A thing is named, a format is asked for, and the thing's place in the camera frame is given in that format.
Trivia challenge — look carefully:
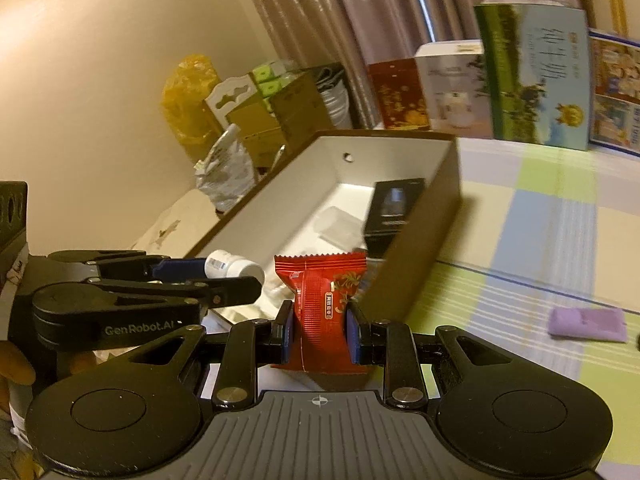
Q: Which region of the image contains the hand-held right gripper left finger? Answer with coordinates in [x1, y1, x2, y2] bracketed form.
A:
[125, 301, 297, 409]

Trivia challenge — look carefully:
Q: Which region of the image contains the white humidifier box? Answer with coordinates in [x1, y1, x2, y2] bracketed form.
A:
[415, 40, 496, 138]

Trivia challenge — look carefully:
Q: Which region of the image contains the white plastic bucket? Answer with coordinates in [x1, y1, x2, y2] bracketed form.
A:
[317, 65, 353, 128]

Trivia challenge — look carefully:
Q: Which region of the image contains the purple cloth piece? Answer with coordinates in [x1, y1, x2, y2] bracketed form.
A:
[548, 306, 627, 344]

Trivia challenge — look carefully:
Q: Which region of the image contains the person's left hand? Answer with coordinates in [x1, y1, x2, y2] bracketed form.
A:
[0, 341, 37, 387]

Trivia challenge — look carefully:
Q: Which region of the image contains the small brown cardboard box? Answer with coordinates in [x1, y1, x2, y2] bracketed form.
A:
[225, 102, 286, 171]

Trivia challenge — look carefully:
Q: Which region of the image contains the black rectangular box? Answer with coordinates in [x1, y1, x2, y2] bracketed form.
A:
[362, 177, 428, 256]

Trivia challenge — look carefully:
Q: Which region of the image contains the tall brown cardboard box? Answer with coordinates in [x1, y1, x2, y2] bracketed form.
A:
[270, 70, 336, 156]

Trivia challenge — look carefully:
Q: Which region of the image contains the blue milk carton box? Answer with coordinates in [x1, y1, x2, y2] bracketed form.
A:
[587, 27, 640, 156]

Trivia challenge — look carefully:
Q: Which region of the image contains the red snack packet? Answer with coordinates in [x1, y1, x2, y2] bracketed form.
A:
[274, 252, 368, 376]

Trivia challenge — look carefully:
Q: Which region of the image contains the checked tablecloth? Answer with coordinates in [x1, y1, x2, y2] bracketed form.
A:
[350, 135, 640, 480]

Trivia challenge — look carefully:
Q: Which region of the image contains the yellow plastic bag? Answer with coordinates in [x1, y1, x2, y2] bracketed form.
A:
[161, 54, 223, 163]

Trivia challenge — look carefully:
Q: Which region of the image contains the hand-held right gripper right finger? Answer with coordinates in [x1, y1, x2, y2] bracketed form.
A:
[346, 301, 524, 409]

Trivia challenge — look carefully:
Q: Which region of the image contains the mauve curtain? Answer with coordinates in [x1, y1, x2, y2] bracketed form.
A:
[235, 0, 591, 131]

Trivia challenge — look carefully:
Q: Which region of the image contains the dark red gift box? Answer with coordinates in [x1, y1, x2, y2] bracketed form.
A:
[367, 57, 431, 131]

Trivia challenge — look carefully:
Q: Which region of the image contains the stack of green tissue packs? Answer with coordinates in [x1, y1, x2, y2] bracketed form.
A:
[250, 60, 296, 98]

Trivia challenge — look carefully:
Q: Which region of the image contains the large brown cardboard box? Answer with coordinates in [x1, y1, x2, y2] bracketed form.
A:
[191, 129, 463, 333]

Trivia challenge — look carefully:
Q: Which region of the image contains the small white bottle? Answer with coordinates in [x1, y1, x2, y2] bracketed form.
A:
[205, 249, 266, 281]

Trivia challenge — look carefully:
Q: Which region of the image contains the clear plastic packet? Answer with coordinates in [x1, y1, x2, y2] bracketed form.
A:
[315, 206, 368, 248]

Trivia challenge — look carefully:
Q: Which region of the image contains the green milk carton box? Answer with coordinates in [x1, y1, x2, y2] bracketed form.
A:
[474, 2, 591, 152]

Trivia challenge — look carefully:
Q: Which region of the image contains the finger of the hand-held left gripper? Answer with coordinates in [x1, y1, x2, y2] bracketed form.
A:
[86, 275, 265, 312]
[46, 249, 208, 282]

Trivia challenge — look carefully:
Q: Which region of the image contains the white printed plastic bag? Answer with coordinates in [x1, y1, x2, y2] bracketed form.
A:
[194, 125, 258, 213]

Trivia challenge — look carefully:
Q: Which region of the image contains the white carved chair back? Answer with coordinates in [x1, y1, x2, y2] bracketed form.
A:
[204, 74, 266, 133]

